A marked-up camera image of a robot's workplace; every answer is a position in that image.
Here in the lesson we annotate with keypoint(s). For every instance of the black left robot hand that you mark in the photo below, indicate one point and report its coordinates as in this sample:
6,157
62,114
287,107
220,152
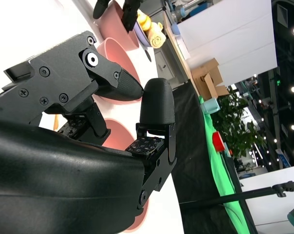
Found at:
129,17

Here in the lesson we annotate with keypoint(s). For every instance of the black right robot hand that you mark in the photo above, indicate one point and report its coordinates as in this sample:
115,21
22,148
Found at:
52,175

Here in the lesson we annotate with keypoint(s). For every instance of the pink plastic bowl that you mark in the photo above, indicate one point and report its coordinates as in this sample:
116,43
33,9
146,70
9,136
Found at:
113,26
117,56
117,131

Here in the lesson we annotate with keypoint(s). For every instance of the wooden table top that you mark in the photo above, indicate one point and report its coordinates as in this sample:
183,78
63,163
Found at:
183,64

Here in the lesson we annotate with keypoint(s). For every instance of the yellow toy figure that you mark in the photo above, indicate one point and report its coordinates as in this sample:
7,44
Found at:
144,20

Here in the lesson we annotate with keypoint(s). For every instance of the purple plate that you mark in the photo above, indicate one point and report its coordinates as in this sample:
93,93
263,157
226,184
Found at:
142,36

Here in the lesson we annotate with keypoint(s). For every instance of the pale yellow toy roll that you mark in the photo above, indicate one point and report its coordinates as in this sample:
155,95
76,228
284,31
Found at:
157,36

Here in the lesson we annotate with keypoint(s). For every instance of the black round table grommet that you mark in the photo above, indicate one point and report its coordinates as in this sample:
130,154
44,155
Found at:
148,55

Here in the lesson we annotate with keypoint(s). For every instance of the light blue cup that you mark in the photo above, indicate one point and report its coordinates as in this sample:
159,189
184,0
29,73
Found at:
175,28

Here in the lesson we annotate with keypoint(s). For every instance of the orange sliver of tape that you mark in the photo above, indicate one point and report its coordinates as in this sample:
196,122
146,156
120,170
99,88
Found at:
55,122

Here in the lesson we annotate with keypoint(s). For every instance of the grey cabinet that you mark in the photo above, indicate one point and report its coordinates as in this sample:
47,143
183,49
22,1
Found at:
166,65

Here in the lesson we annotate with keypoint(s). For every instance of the white partition panel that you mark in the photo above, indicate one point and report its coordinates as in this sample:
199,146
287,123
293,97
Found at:
271,219
222,29

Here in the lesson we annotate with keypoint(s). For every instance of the brown cardboard box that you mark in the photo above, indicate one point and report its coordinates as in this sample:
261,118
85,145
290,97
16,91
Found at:
210,73

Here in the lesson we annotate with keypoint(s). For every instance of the teal cup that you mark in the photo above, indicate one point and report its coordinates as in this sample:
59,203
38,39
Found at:
210,106

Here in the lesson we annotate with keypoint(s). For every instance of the black backdrop cloth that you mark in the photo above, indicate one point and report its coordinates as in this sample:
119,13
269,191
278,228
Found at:
190,146

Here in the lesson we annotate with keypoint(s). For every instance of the green leafy plant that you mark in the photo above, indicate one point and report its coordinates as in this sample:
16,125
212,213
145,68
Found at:
234,122

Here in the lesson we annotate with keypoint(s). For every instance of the red cup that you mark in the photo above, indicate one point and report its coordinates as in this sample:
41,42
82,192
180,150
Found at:
218,142

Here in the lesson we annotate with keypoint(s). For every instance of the green cloth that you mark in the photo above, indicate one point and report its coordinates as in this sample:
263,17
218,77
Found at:
220,175

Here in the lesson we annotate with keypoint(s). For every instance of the black tripod pole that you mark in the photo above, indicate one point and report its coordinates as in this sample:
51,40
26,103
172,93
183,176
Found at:
234,196

